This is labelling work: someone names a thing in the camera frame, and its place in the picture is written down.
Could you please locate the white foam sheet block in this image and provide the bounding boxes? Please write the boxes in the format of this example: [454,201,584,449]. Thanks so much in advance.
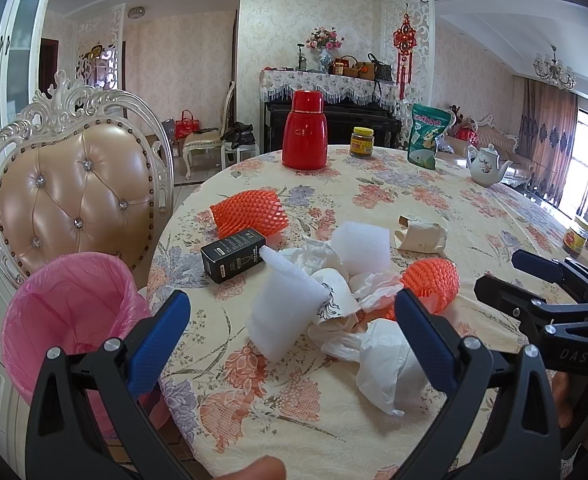
[330,221,391,276]

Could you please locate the black cardboard box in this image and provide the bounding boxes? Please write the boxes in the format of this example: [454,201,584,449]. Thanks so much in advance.
[201,229,266,284]

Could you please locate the pink-lined trash bin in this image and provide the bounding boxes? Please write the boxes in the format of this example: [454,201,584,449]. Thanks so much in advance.
[0,250,171,430]

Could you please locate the person's right hand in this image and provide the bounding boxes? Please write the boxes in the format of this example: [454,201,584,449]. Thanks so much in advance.
[551,372,580,429]

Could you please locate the person's left thumb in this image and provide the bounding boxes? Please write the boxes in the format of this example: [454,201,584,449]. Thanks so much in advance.
[224,456,286,480]

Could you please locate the small yellow-labelled jar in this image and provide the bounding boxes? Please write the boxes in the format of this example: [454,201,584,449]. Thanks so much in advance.
[563,214,588,258]

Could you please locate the white floral teapot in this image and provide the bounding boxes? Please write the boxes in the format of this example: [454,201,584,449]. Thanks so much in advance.
[466,144,512,188]

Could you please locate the torn beige paper carton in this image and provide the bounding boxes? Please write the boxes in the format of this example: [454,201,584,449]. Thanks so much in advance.
[394,216,448,254]

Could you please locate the crumpled white tissue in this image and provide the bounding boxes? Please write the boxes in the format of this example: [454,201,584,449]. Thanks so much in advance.
[356,318,427,417]

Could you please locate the cream sofa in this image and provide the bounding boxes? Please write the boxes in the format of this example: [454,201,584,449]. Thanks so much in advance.
[437,114,533,188]

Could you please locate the brown patterned curtain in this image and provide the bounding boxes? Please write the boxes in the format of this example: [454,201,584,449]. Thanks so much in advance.
[518,78,578,206]

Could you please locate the crumpled white plastic bag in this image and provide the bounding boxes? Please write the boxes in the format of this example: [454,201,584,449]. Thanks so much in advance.
[348,271,403,313]

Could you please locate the green snack bag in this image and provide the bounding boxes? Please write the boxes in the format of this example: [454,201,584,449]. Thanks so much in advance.
[408,103,452,170]

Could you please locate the printed white paper wrapper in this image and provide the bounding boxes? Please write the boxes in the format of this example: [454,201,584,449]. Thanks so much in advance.
[311,268,359,324]

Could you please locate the crystal chandelier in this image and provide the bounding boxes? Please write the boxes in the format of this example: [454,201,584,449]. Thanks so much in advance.
[533,44,576,91]

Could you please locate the yellow-lidded glass jar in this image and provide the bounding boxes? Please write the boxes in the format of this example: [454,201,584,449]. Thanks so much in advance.
[349,127,374,157]

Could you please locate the floral tablecloth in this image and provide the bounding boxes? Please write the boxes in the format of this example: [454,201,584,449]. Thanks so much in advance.
[147,146,568,479]

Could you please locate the black upright piano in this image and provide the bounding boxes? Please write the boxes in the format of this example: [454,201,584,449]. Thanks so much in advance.
[262,98,401,153]

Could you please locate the lace piano cover cloth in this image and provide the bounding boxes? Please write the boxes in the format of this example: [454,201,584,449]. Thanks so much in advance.
[259,70,398,113]

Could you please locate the black handbag on piano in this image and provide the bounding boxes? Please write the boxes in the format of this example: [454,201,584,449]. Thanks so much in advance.
[367,52,394,82]

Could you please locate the red thermos jug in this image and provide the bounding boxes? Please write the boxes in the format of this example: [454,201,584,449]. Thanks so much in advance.
[282,90,329,170]

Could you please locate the red chinese knot ornament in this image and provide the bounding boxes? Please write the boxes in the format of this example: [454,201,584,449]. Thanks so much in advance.
[393,6,416,101]

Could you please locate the wicker basket on piano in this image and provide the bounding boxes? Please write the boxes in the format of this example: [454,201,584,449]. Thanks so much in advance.
[331,55,375,80]

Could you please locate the orange foam fruit net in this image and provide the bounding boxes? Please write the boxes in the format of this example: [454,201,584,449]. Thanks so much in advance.
[210,190,288,238]

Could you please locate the ornate tan leather chair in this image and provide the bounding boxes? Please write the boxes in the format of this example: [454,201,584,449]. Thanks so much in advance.
[0,70,175,290]

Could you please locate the pink flower vase bouquet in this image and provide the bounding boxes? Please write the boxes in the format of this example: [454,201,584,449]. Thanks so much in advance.
[305,27,345,74]

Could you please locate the white stool with black bag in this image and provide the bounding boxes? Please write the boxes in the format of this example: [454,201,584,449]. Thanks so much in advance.
[220,122,259,169]

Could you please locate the cream wooden side chair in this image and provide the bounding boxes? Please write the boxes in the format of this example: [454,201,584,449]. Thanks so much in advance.
[182,81,235,180]

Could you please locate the red handbag on floor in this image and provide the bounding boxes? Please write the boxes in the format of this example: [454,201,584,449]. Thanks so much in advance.
[175,110,201,140]

